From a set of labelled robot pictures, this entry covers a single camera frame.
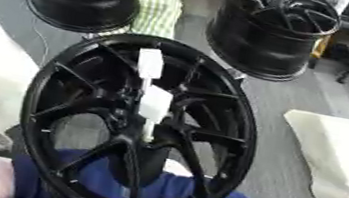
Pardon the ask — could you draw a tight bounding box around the black spoked wheel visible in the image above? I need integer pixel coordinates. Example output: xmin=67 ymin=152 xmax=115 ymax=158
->
xmin=5 ymin=16 xmax=273 ymax=198

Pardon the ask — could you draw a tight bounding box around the green striped cloth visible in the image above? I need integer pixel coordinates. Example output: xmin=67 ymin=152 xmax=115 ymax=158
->
xmin=98 ymin=0 xmax=186 ymax=49

